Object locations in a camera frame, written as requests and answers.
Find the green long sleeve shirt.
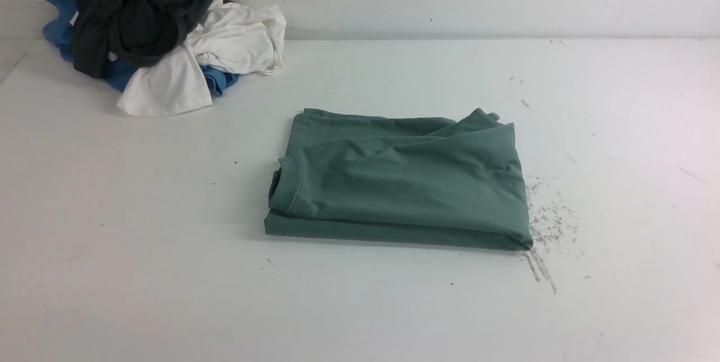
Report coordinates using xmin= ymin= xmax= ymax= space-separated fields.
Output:
xmin=263 ymin=108 xmax=533 ymax=251

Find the blue crumpled garment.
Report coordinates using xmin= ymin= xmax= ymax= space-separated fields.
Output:
xmin=43 ymin=0 xmax=241 ymax=97

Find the black crumpled garment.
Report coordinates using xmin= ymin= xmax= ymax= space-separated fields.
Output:
xmin=69 ymin=0 xmax=213 ymax=79

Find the white crumpled shirt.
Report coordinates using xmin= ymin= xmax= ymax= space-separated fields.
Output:
xmin=116 ymin=0 xmax=286 ymax=117

